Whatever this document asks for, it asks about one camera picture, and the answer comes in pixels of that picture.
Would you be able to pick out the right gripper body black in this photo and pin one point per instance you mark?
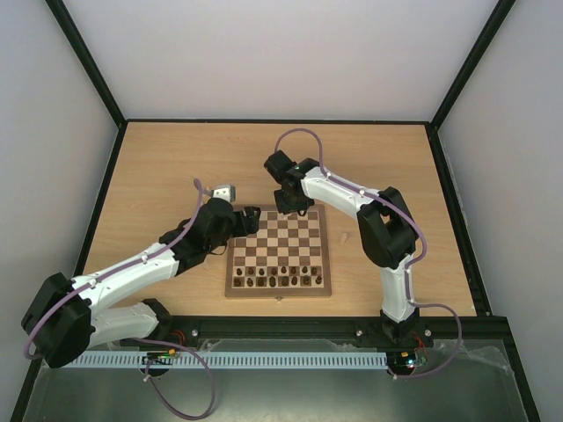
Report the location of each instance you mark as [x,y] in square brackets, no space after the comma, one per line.
[291,207]

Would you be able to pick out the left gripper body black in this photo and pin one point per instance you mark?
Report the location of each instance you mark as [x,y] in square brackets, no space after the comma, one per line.
[239,229]

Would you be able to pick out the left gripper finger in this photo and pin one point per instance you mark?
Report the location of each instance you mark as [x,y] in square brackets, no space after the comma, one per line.
[251,228]
[252,214]

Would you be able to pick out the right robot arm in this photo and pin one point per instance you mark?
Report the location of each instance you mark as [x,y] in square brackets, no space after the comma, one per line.
[387,230]

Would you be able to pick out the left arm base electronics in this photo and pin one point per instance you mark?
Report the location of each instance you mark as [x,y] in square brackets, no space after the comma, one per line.
[157,362]

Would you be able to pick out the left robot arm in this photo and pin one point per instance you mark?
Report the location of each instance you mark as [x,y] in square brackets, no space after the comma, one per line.
[67,316]

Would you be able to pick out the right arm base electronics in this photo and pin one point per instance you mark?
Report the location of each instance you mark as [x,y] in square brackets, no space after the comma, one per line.
[412,361]

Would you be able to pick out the wooden chess board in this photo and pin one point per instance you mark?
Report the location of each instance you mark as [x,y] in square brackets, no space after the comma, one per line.
[282,240]

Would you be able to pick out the dark pieces back row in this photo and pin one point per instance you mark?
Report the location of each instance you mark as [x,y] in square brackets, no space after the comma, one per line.
[263,271]

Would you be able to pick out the dark pieces row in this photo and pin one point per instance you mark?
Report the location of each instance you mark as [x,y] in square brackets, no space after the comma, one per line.
[274,281]
[263,271]

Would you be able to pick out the dark pieces front row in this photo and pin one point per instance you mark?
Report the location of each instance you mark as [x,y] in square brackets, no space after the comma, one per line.
[274,281]

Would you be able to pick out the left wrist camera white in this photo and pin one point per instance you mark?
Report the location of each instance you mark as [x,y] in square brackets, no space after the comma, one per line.
[225,192]

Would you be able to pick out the grey slotted cable duct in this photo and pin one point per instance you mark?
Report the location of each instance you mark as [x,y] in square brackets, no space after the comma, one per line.
[239,360]

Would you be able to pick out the black aluminium frame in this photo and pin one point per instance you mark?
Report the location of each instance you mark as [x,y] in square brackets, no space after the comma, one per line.
[485,325]

